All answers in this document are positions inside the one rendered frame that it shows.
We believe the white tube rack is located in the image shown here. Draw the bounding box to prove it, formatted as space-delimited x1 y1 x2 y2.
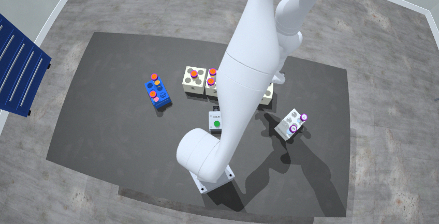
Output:
275 109 304 141

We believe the blue tube rack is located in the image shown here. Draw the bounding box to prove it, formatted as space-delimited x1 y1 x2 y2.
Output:
145 77 171 109

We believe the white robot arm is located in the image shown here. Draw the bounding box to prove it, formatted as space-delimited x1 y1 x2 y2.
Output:
177 0 317 183

